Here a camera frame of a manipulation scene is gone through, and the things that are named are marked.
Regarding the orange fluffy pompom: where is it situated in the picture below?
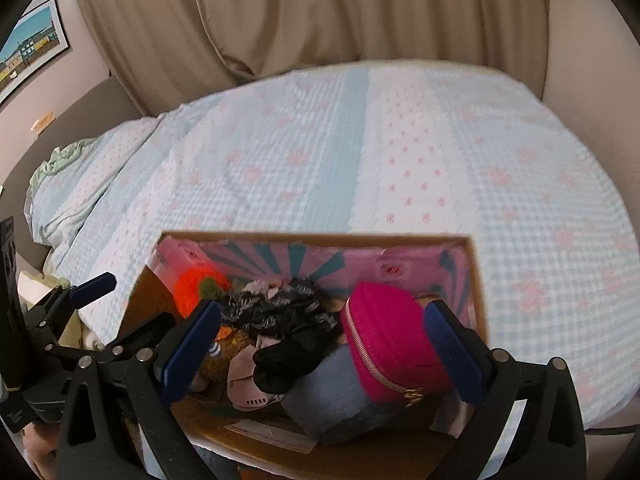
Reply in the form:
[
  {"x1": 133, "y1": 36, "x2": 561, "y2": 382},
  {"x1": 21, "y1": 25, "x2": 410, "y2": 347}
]
[{"x1": 171, "y1": 266, "x2": 232, "y2": 318}]

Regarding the brown and white plush toy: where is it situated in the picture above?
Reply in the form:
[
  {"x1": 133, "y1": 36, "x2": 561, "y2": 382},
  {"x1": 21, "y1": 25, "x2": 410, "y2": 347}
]
[{"x1": 200, "y1": 326, "x2": 253, "y2": 382}]

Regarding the black scrunchie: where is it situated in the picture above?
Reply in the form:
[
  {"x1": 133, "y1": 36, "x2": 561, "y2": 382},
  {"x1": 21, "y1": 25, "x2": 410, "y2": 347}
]
[{"x1": 253, "y1": 324, "x2": 343, "y2": 394}]

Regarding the black patterned fabric bag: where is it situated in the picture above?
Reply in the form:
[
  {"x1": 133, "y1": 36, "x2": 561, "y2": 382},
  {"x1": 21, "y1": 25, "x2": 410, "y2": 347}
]
[{"x1": 219, "y1": 278, "x2": 342, "y2": 340}]

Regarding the magenta zip pouch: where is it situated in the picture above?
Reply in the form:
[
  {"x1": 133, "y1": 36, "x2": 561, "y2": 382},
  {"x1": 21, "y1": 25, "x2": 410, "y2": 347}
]
[{"x1": 341, "y1": 283, "x2": 452, "y2": 405}]

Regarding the blue grey plush slipper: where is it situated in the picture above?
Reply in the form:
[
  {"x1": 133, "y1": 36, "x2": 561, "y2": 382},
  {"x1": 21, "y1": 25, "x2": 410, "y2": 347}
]
[{"x1": 282, "y1": 346, "x2": 438, "y2": 445}]

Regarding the person's left hand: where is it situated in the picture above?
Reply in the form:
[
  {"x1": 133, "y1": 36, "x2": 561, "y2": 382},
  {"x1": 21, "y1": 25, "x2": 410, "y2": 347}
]
[{"x1": 23, "y1": 424, "x2": 60, "y2": 480}]

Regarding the green ruffled pillow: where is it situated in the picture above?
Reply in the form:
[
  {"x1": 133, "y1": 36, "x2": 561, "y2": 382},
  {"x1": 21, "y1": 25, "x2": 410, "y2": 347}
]
[{"x1": 36, "y1": 138, "x2": 96, "y2": 177}]

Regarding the cardboard box with pink flaps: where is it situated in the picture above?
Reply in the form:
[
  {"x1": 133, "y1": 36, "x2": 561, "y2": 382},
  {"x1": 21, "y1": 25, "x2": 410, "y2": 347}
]
[{"x1": 120, "y1": 232, "x2": 487, "y2": 479}]

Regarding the framed landscape picture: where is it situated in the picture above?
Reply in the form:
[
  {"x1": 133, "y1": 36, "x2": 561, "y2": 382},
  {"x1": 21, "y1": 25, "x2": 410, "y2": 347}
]
[{"x1": 0, "y1": 0, "x2": 70, "y2": 104}]

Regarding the beige curtain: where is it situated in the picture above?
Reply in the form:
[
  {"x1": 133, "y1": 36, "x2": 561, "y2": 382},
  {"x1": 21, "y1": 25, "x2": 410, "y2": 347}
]
[{"x1": 77, "y1": 0, "x2": 548, "y2": 115}]

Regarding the light blue checkered bedspread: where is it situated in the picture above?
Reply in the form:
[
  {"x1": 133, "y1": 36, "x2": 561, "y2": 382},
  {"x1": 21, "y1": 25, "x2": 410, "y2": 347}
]
[{"x1": 24, "y1": 63, "x2": 639, "y2": 425}]

